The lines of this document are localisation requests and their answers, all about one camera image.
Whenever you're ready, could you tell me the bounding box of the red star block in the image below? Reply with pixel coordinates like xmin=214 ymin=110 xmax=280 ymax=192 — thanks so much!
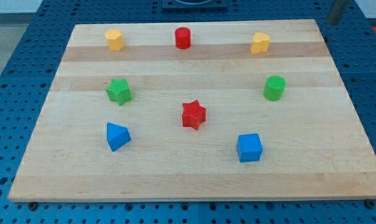
xmin=181 ymin=100 xmax=206 ymax=130

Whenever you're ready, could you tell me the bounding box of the wooden board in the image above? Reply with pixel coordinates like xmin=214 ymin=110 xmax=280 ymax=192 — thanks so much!
xmin=8 ymin=19 xmax=376 ymax=202

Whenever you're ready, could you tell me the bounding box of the blue cube block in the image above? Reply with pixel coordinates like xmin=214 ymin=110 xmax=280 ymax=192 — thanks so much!
xmin=236 ymin=133 xmax=263 ymax=162

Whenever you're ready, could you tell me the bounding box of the green star block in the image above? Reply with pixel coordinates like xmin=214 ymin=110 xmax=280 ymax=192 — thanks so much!
xmin=106 ymin=78 xmax=133 ymax=106

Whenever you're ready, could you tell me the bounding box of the blue triangle block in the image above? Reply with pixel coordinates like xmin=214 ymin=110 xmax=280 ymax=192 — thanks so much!
xmin=106 ymin=123 xmax=131 ymax=152

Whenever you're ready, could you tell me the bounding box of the red cylinder block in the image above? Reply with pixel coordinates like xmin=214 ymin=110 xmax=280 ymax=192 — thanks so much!
xmin=175 ymin=27 xmax=191 ymax=49

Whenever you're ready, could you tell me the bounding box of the green cylinder block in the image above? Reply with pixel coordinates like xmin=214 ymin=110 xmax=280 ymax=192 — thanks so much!
xmin=263 ymin=75 xmax=287 ymax=101

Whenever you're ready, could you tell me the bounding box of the yellow hexagon block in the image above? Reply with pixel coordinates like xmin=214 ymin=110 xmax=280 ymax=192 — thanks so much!
xmin=104 ymin=29 xmax=125 ymax=51

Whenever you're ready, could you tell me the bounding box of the yellow heart block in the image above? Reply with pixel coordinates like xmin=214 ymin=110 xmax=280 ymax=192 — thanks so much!
xmin=250 ymin=32 xmax=270 ymax=54

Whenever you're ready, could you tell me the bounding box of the grey metal pole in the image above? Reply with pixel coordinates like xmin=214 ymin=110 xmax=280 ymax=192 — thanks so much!
xmin=326 ymin=0 xmax=350 ymax=26

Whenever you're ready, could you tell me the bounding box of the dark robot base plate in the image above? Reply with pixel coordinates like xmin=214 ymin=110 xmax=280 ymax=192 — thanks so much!
xmin=160 ymin=0 xmax=229 ymax=11

